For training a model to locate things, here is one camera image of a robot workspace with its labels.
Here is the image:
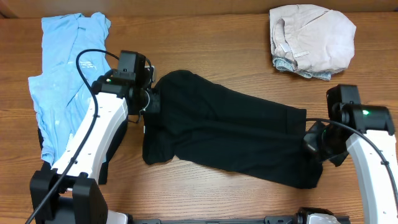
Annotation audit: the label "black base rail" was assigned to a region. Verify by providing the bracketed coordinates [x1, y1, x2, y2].
[128, 207, 351, 224]

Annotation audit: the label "beige folded shorts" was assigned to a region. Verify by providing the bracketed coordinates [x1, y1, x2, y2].
[269, 4, 356, 75]

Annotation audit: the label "black garment under pile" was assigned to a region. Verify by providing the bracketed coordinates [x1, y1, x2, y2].
[37, 120, 128, 185]

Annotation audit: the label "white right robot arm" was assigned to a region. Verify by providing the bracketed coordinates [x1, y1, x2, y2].
[303, 103, 397, 223]

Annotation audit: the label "light blue shirt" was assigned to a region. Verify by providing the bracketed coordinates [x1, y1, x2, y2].
[28, 12, 111, 164]

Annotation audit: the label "black shirt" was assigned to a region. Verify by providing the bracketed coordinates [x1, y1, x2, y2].
[142, 70, 323, 189]

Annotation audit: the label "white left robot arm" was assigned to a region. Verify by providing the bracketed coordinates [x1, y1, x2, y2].
[27, 65, 159, 223]

